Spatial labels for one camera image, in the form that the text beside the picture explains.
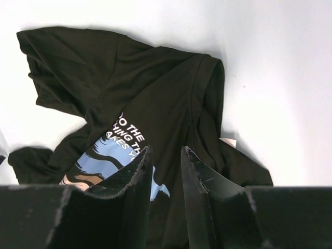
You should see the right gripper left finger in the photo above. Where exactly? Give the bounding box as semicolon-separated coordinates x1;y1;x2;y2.
1;146;153;248

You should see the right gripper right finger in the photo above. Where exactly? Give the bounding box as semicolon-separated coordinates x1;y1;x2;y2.
181;147;331;248

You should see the black printed t shirt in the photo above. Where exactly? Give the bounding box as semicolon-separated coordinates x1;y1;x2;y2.
8;27;272;248

